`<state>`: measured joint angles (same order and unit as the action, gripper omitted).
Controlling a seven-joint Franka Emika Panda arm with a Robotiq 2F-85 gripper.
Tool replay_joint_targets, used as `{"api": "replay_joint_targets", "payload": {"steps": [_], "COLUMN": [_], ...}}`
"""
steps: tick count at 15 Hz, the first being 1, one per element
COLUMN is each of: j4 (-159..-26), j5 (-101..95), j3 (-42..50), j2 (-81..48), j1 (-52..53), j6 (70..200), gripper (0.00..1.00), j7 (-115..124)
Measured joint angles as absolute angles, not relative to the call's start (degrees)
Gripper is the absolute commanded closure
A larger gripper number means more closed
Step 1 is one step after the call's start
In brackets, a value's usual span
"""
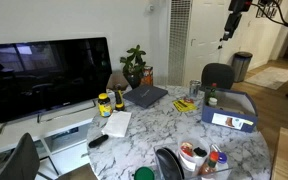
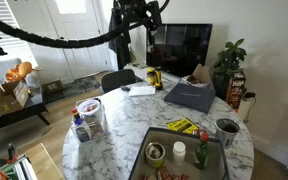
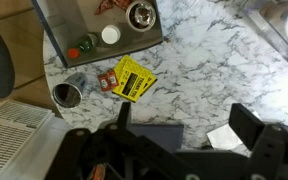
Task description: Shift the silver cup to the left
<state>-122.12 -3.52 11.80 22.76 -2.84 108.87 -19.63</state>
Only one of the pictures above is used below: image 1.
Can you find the light patterned rug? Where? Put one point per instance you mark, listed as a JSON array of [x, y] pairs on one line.
[[270, 77]]

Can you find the black round object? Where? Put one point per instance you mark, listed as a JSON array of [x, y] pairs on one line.
[[169, 165]]

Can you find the white plastic cup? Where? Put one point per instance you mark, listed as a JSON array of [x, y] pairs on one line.
[[192, 160]]

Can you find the white paper napkin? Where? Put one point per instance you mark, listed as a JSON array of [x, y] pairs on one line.
[[117, 124]]

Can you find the white door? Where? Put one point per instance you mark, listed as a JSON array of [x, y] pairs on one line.
[[205, 33]]

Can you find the black picture frames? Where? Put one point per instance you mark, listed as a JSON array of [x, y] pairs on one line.
[[267, 9]]

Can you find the green leafy plant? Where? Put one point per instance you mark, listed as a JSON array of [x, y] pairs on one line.
[[134, 61]]

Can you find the white television stand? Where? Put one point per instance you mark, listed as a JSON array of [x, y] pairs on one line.
[[17, 133]]

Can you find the black chair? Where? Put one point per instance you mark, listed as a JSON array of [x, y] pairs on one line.
[[20, 163], [217, 75]]

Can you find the white wall heater grille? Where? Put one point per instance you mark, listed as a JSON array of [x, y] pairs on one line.
[[180, 40]]

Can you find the yellow black flashlight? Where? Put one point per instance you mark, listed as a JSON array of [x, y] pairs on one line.
[[119, 100]]

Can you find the green hot sauce bottle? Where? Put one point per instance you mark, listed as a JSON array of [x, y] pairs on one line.
[[212, 93]]

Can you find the red cap sauce bottle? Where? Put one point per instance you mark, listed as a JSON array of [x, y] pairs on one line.
[[209, 166]]

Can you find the yellow lid vitamin bottle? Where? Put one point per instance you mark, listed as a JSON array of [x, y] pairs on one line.
[[104, 106]]

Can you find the dark blue flat box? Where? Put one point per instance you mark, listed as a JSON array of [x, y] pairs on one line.
[[145, 96]]

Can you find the clear plastic bin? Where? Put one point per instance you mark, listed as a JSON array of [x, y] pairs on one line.
[[225, 175]]

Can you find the red ketchup packet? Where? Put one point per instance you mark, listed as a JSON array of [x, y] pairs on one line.
[[188, 100]]

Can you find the brown cardboard piece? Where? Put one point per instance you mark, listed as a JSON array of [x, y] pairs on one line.
[[117, 80]]

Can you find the white pill bottle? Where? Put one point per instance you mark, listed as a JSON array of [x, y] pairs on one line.
[[212, 102]]

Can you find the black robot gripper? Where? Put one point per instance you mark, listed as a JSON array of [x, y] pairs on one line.
[[240, 6]]

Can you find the light wooden bench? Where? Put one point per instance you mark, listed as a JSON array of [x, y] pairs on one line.
[[287, 156]]

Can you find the black remote control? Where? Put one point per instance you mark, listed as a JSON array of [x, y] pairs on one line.
[[98, 141]]

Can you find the silver metal cup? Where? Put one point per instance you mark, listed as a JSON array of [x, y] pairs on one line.
[[195, 89]]

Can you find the white wall thermostat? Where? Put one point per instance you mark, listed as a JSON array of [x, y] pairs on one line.
[[150, 8]]

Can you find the silver trash can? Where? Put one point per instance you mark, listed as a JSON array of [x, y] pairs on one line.
[[241, 66]]

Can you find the blue cap bottle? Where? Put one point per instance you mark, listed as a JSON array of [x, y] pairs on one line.
[[222, 160]]

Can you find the dark plant pot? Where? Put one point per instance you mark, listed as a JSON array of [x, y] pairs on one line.
[[134, 81]]

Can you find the orange game box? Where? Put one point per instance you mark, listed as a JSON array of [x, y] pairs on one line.
[[147, 76]]

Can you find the black flat screen television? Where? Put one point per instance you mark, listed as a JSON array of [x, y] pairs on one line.
[[44, 73]]

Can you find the blue open shoe box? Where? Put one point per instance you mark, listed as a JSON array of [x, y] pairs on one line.
[[229, 116]]

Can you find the green round lid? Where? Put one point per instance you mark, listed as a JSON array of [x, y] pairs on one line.
[[144, 174]]

